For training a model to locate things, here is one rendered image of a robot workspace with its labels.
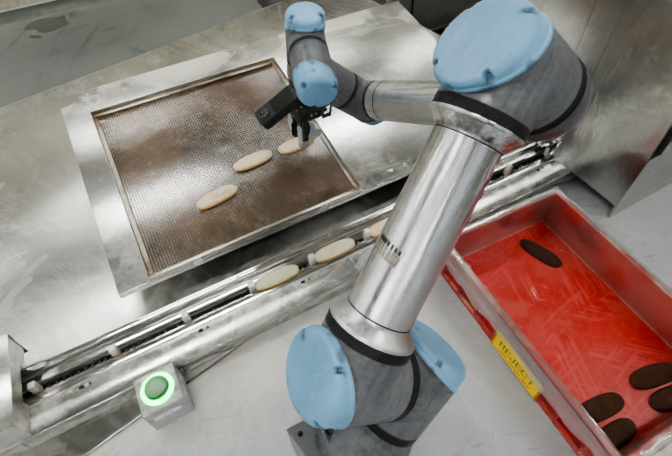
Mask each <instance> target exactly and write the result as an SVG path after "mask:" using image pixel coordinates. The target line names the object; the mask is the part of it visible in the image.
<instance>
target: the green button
mask: <svg viewBox="0 0 672 456"><path fill-rule="evenodd" d="M168 390H169V381H168V380H167V379H166V378H165V377H164V376H162V375H156V376H154V377H152V378H150V379H149V380H148V381H147V383H146V384H145V387H144V394H145V396H146V397H147V398H148V399H149V400H152V401H156V400H159V399H161V398H162V397H164V396H165V395H166V393H167V392H168Z"/></svg>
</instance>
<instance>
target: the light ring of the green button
mask: <svg viewBox="0 0 672 456"><path fill-rule="evenodd" d="M156 375H162V376H164V377H165V378H167V379H168V381H169V390H168V392H167V393H166V395H165V396H164V397H162V398H161V399H159V400H156V401H152V400H149V399H147V398H146V396H145V394H144V387H145V384H146V383H147V381H148V380H149V379H150V378H152V377H154V376H156ZM173 389H174V381H173V378H172V377H171V376H170V375H169V374H168V373H165V372H158V373H154V374H152V375H151V376H149V377H148V378H147V379H146V380H145V381H144V383H143V385H142V387H141V398H142V400H143V401H144V402H145V403H146V404H148V405H151V406H155V405H159V404H162V403H163V402H165V401H166V400H167V399H168V398H169V397H170V396H171V394H172V392H173Z"/></svg>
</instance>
